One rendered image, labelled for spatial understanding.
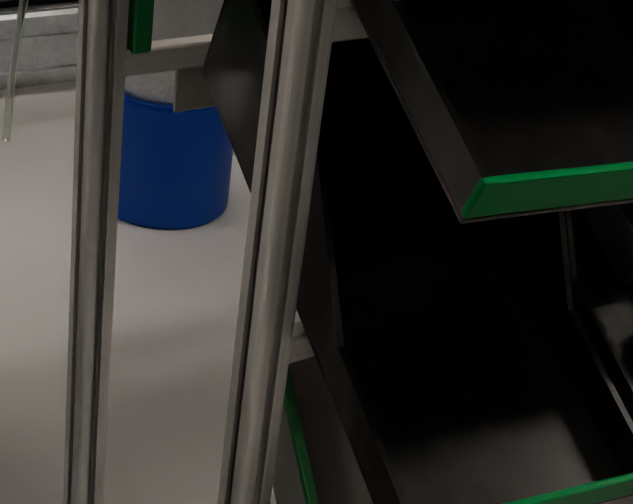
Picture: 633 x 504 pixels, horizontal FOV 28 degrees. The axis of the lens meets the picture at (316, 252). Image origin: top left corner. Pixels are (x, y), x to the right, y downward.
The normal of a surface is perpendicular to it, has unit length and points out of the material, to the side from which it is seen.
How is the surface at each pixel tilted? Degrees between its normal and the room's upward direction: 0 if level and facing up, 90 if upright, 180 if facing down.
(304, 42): 90
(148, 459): 0
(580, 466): 25
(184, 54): 90
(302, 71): 90
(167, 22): 90
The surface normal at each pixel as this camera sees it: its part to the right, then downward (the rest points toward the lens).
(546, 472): 0.29, -0.59
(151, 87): -0.22, 0.45
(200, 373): 0.12, -0.87
